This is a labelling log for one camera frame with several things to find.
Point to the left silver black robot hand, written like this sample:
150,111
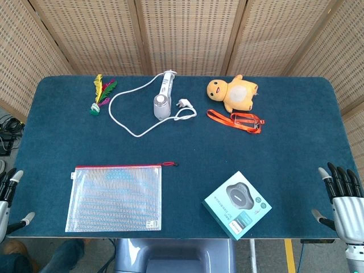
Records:
4,210

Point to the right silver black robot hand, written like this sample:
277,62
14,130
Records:
348,213

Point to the clear mesh zipper pouch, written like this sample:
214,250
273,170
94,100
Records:
113,199

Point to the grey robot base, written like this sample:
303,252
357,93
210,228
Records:
173,256

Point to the brown shoe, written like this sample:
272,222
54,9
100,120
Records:
14,247

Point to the black box under table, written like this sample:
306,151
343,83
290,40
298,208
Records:
317,241

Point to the person's leg in jeans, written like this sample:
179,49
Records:
62,256

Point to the white table leg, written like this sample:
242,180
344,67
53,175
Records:
253,256

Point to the teal speaker box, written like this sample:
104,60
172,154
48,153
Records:
237,204

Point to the colourful feather shuttlecock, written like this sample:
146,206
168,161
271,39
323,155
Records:
99,91

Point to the yellow plush toy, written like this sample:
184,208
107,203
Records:
237,94

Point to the blue felt table cover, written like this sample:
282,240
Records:
185,150

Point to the wicker folding screen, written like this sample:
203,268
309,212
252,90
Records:
187,34

